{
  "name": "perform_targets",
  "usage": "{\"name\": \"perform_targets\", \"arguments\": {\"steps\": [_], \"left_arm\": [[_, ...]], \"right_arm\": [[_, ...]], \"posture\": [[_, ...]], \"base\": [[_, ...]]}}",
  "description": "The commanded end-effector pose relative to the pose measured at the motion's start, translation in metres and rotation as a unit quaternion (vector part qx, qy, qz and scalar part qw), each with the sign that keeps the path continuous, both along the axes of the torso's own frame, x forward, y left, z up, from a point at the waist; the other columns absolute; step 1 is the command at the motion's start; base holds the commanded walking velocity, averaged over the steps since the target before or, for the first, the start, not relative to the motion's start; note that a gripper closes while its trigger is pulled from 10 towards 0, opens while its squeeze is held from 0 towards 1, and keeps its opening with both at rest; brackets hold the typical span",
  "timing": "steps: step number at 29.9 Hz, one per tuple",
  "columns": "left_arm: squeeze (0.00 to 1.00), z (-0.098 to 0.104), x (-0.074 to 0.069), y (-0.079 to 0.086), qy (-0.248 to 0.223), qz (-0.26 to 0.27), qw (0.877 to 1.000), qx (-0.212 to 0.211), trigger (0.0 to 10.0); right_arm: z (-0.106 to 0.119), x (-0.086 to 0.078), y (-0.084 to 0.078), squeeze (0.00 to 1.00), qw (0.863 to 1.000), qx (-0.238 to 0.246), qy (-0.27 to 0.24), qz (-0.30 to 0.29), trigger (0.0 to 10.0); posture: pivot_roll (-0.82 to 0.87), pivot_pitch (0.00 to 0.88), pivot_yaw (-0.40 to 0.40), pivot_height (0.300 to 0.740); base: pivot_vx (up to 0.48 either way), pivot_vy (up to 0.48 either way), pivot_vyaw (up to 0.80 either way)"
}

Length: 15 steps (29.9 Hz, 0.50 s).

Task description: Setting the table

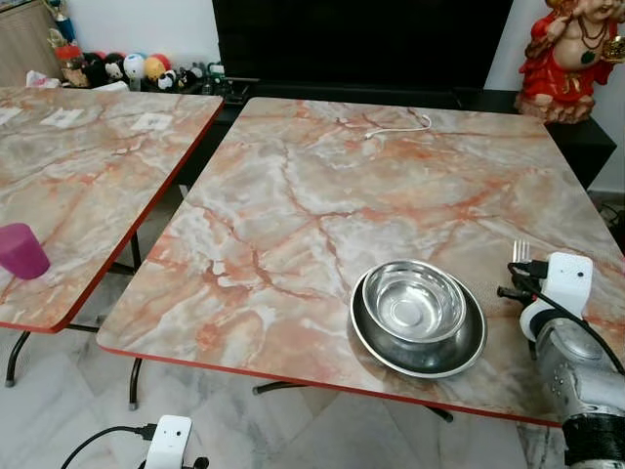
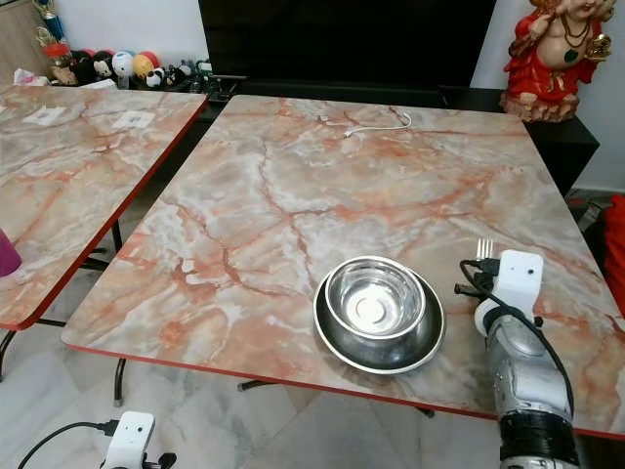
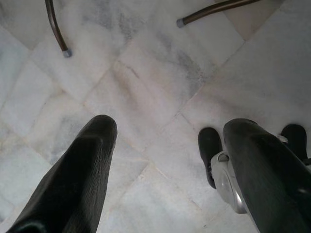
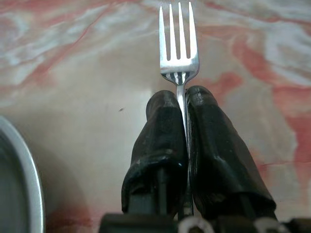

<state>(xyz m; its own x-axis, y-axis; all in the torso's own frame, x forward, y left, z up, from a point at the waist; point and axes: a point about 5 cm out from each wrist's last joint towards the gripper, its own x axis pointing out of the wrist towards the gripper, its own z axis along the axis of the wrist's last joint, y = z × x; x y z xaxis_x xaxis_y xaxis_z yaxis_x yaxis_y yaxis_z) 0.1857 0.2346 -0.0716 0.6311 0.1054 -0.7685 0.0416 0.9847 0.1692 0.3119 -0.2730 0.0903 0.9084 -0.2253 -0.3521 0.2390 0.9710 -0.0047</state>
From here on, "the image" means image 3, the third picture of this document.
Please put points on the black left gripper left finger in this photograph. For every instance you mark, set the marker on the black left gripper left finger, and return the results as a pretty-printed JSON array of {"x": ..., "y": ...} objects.
[{"x": 73, "y": 174}]

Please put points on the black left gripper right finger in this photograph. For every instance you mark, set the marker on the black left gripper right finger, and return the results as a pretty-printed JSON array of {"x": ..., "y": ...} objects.
[{"x": 267, "y": 179}]

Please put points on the black robot right foot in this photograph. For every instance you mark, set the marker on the black robot right foot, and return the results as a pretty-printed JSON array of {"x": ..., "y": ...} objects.
[{"x": 295, "y": 140}]

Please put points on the black robot foot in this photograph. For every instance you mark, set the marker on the black robot foot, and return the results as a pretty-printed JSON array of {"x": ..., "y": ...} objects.
[
  {"x": 295, "y": 140},
  {"x": 209, "y": 148}
]

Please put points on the black robot left foot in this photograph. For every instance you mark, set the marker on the black robot left foot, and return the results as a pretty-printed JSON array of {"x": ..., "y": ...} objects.
[{"x": 209, "y": 148}]

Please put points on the brown metal chair leg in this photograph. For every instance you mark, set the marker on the brown metal chair leg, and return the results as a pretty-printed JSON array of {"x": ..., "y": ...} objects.
[
  {"x": 56, "y": 29},
  {"x": 209, "y": 12}
]

